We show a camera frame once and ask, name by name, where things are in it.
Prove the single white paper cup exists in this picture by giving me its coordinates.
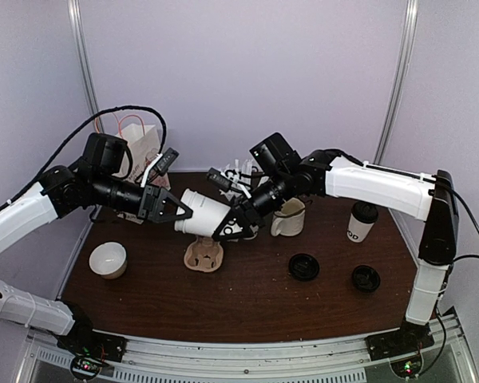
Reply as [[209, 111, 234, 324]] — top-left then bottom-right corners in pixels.
[[346, 210, 376, 243]]

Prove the brown pulp cup carrier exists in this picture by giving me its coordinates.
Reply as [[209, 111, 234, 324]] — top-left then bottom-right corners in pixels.
[[184, 236, 224, 273]]

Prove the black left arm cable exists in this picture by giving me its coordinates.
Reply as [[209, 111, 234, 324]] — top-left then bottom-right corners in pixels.
[[0, 105, 169, 220]]

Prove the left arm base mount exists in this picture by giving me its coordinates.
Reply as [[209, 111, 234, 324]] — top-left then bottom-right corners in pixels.
[[53, 331, 127, 382]]

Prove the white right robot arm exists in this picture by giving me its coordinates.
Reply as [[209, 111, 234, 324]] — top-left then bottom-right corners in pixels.
[[212, 132, 459, 353]]

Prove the black cup lid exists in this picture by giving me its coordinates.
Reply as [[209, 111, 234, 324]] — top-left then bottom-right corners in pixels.
[[351, 201, 378, 224], [288, 253, 320, 282]]

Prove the white ceramic bowl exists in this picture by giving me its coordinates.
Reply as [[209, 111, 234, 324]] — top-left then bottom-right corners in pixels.
[[89, 242, 127, 279]]

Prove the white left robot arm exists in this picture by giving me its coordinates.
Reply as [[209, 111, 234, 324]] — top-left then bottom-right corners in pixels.
[[0, 133, 192, 354]]

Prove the stack of black cup lids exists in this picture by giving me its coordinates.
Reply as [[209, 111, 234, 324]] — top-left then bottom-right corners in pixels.
[[351, 265, 381, 293]]

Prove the cream ceramic mug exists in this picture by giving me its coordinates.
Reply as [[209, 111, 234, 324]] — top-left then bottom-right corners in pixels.
[[270, 198, 306, 237]]

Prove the bundle of wrapped white straws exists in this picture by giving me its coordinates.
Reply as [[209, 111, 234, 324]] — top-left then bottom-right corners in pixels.
[[220, 159, 264, 200]]

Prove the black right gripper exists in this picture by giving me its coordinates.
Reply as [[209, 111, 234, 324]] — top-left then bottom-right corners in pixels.
[[212, 170, 294, 242]]

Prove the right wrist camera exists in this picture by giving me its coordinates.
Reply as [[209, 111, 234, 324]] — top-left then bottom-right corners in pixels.
[[206, 168, 251, 195]]

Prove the white printed paper bag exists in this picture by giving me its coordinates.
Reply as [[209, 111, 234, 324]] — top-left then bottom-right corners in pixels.
[[94, 112, 172, 220]]

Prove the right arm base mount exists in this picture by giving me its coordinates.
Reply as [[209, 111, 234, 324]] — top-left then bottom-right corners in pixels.
[[366, 330, 435, 380]]

